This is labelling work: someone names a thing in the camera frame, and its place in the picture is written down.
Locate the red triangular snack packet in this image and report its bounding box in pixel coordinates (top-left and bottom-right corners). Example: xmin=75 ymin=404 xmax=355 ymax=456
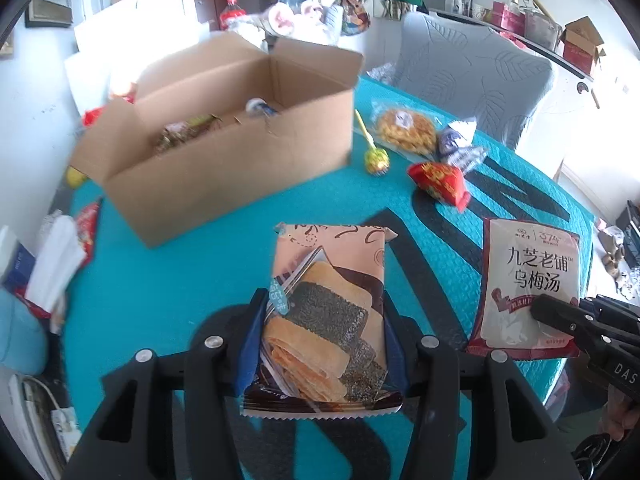
xmin=407 ymin=161 xmax=472 ymax=211

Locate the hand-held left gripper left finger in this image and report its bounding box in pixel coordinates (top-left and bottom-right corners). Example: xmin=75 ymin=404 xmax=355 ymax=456
xmin=62 ymin=287 xmax=268 ymax=480

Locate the gold-brown snack packet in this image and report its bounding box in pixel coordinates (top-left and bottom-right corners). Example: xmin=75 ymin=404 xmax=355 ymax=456
xmin=152 ymin=115 xmax=221 ymax=156

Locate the stack of white napkins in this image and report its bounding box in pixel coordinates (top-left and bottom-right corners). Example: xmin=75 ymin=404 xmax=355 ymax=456
xmin=25 ymin=215 xmax=87 ymax=333

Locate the cardboard box with red print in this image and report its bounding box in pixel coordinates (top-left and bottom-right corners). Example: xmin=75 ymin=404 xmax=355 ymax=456
xmin=561 ymin=16 xmax=607 ymax=77

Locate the red-capped cola bottle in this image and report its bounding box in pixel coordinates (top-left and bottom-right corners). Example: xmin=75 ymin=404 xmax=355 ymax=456
xmin=220 ymin=0 xmax=248 ymax=33

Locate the brown cardboard box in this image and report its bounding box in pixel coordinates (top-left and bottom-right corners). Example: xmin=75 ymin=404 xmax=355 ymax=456
xmin=70 ymin=34 xmax=365 ymax=248

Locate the blue deer-shaped humidifier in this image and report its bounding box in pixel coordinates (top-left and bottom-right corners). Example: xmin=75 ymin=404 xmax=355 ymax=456
xmin=0 ymin=290 xmax=49 ymax=376

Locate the yellow-stick green lollipop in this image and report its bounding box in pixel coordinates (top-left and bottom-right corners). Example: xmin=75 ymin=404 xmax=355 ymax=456
xmin=354 ymin=109 xmax=391 ymax=176

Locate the seaweed cracker snack packet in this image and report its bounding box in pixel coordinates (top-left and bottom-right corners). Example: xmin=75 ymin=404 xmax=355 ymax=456
xmin=239 ymin=222 xmax=405 ymax=417

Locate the pink gift box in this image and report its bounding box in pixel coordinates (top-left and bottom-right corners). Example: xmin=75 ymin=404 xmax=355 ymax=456
xmin=492 ymin=1 xmax=527 ymax=36

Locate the white foam board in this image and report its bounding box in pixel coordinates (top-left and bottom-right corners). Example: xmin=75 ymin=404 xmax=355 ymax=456
xmin=62 ymin=50 xmax=141 ymax=116

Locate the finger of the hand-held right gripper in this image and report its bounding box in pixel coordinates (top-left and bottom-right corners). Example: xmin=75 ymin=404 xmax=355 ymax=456
xmin=580 ymin=296 xmax=640 ymax=331
xmin=530 ymin=294 xmax=601 ymax=341

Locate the white and blue tube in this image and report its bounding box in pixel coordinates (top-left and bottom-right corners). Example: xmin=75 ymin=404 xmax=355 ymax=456
xmin=245 ymin=97 xmax=278 ymax=118

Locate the person's right hand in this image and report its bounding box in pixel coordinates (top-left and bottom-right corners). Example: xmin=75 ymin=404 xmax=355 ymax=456
xmin=597 ymin=395 xmax=640 ymax=443

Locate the purple and white candy packet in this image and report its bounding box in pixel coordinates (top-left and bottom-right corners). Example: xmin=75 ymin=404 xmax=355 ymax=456
xmin=437 ymin=117 xmax=478 ymax=158
xmin=447 ymin=144 xmax=487 ymax=173

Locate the white and maroon drink packet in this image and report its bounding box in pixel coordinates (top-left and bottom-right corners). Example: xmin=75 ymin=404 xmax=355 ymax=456
xmin=467 ymin=217 xmax=582 ymax=360

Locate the round cracker packet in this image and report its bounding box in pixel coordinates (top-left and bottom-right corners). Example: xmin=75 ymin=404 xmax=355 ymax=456
xmin=371 ymin=101 xmax=443 ymax=156

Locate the flat red snack packet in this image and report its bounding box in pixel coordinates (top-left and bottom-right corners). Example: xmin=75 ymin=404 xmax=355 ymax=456
xmin=74 ymin=199 xmax=103 ymax=266

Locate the colourful printed bag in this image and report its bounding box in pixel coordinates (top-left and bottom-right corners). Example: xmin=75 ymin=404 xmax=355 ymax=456
xmin=340 ymin=0 xmax=373 ymax=36

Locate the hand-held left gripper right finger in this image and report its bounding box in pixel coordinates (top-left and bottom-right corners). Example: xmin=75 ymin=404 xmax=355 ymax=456
xmin=382 ymin=300 xmax=583 ymax=480

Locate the teal mat with black letters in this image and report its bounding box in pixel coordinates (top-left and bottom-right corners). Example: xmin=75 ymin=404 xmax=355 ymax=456
xmin=62 ymin=76 xmax=598 ymax=480

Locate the pink plush toy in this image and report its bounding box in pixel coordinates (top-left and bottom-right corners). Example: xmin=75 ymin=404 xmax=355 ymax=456
xmin=267 ymin=2 xmax=326 ymax=36

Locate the grey leaf-pattern chair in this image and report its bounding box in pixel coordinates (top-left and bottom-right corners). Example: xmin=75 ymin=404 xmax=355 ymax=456
xmin=390 ymin=12 xmax=557 ymax=153

